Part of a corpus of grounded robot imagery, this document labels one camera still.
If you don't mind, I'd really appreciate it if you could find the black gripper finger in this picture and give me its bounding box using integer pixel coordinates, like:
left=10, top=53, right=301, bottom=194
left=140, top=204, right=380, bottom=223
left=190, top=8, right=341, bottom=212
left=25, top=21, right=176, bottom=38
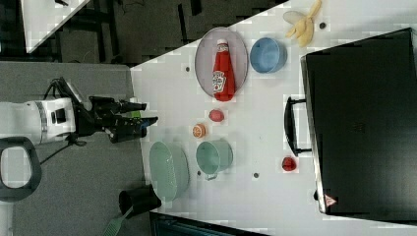
left=141, top=117, right=158, bottom=128
left=120, top=102, right=147, bottom=113

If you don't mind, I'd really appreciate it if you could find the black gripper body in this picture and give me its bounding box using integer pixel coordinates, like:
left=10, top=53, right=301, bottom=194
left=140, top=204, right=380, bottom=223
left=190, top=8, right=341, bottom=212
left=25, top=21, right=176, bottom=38
left=76, top=96, right=145, bottom=144

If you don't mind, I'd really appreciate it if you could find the red plush ketchup bottle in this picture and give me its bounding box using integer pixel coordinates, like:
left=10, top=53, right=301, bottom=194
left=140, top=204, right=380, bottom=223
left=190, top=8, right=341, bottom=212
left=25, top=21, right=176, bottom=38
left=212, top=38, right=235, bottom=102

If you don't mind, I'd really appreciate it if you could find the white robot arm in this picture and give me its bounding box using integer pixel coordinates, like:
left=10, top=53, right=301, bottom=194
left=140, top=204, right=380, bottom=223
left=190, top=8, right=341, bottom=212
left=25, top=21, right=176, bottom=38
left=1, top=96, right=157, bottom=203

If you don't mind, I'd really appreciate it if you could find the grey oval plate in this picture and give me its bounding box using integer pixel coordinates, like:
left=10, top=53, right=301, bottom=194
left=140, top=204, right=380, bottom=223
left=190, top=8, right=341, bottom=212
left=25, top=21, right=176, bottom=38
left=195, top=28, right=249, bottom=97

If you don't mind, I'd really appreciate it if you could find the green bottle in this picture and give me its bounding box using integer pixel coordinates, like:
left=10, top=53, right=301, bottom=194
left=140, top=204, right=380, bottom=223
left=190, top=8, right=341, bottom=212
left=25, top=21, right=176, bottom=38
left=129, top=97, right=142, bottom=118

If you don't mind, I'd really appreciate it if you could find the green perforated colander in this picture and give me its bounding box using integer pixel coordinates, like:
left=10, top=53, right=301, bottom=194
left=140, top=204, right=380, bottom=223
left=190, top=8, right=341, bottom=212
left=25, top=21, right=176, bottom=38
left=149, top=142, right=190, bottom=202

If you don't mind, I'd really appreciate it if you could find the orange toy slice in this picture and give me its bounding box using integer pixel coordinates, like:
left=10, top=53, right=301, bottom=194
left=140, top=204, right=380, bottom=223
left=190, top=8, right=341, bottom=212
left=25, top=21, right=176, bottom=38
left=193, top=123, right=207, bottom=139

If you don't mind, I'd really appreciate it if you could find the red toy apple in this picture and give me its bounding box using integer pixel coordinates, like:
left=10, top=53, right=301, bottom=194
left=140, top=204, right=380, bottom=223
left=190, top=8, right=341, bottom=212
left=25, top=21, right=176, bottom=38
left=208, top=109, right=224, bottom=122

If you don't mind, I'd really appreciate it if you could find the green mug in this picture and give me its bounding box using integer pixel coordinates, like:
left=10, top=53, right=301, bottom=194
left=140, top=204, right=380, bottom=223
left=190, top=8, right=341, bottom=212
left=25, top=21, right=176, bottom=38
left=196, top=139, right=233, bottom=181

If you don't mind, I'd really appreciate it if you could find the black cylinder cup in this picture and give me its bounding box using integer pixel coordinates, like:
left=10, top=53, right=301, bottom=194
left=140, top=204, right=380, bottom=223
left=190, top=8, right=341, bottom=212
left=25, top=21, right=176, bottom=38
left=119, top=185, right=161, bottom=218

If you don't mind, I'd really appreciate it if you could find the blue bowl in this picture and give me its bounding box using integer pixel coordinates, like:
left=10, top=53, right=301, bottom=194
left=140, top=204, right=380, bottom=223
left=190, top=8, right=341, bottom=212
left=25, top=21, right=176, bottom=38
left=250, top=37, right=287, bottom=74

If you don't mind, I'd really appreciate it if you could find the red toy strawberry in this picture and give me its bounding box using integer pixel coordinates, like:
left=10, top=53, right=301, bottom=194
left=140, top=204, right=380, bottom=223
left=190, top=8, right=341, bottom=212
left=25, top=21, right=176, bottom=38
left=281, top=156, right=297, bottom=172

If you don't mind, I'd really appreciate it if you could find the peeled toy banana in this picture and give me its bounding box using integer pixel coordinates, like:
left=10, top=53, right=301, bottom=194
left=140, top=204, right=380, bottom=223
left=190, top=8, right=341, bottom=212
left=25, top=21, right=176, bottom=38
left=285, top=0, right=322, bottom=47

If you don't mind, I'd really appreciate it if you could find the black toaster oven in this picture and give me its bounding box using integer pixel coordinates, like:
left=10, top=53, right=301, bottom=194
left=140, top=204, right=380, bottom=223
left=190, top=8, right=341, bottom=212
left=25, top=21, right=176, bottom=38
left=300, top=28, right=417, bottom=225

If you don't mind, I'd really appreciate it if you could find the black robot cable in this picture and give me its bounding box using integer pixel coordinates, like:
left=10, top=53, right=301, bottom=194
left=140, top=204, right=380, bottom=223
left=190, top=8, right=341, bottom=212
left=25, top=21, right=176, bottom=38
left=38, top=77, right=88, bottom=165

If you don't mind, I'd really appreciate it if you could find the green brush handle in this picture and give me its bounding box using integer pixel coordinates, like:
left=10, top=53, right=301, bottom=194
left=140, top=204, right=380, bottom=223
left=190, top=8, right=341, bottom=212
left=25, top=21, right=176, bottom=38
left=102, top=207, right=133, bottom=236

